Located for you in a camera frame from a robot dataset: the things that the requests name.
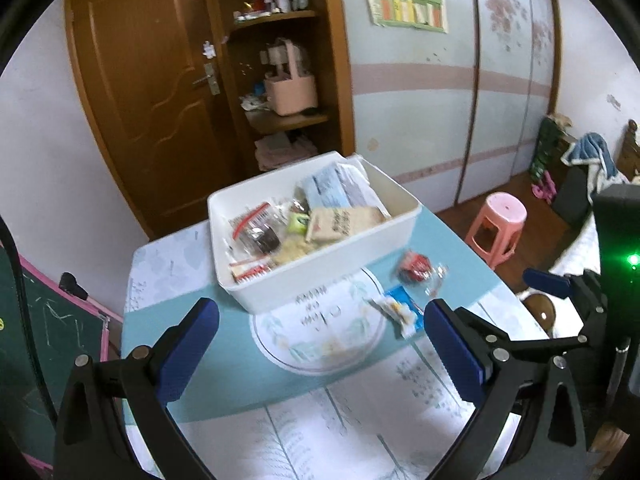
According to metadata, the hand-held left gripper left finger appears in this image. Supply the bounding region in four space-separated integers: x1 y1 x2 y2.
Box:
52 296 221 480

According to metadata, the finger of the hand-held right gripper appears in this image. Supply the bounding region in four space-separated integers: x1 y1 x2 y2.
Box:
502 331 608 358
522 267 609 329

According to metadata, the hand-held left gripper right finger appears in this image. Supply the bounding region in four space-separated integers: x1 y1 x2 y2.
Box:
424 298 588 480

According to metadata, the white plastic storage box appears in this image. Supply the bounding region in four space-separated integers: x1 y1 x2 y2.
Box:
206 150 422 315

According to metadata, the beige cracker packet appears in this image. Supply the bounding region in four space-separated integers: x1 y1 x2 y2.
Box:
305 206 387 244

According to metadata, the teal printed table cover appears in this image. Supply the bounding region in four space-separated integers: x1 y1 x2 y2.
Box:
120 205 551 480

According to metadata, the black boxy object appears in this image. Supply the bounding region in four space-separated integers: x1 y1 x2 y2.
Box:
550 160 597 227

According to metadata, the blue white snack packet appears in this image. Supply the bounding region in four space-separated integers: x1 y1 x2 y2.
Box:
370 285 427 341

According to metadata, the clear empty wrapper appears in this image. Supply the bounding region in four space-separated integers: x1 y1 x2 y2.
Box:
425 262 449 299

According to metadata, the pink plastic stool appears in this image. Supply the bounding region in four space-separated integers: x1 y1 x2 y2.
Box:
466 192 529 271

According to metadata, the pink small toy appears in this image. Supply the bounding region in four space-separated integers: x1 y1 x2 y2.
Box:
531 170 557 204

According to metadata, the blue white towel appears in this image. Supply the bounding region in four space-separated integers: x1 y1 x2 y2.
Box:
560 132 629 196

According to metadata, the red snack packet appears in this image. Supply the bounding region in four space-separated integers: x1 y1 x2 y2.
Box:
397 251 434 284

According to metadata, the red white strip packet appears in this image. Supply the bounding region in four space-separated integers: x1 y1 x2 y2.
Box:
229 257 274 284

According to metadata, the green printed box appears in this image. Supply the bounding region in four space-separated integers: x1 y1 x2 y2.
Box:
530 115 574 181

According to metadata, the black clip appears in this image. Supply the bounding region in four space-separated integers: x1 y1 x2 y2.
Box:
60 272 89 299

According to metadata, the dark chocolate cake packet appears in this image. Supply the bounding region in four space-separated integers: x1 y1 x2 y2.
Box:
235 225 284 257

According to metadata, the red striped clear packet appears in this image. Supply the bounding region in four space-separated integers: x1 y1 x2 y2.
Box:
227 202 274 241

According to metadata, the white crinkled packet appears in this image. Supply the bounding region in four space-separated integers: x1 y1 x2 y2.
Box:
336 160 387 209

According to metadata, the floral sliding wardrobe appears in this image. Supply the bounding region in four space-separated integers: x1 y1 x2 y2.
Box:
332 0 559 217

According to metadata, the light blue printed packet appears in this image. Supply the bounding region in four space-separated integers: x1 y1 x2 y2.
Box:
300 162 352 209

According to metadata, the brown wooden door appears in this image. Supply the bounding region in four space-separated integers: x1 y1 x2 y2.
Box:
65 0 242 241

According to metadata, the blue small toy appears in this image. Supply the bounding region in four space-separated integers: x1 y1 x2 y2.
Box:
240 81 269 111

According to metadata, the pink plastic basket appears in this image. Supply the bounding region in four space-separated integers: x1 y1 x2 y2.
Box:
263 40 319 117

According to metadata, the wooden corner shelf unit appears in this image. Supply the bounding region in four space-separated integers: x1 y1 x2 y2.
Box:
210 0 357 177

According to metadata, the grey white stuffed item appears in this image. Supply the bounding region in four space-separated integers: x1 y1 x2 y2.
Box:
260 42 309 77

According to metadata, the green chalkboard with pink frame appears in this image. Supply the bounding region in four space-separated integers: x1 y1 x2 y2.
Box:
0 244 112 472

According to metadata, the metal door handle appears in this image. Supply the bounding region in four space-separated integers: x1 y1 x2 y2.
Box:
192 62 222 96

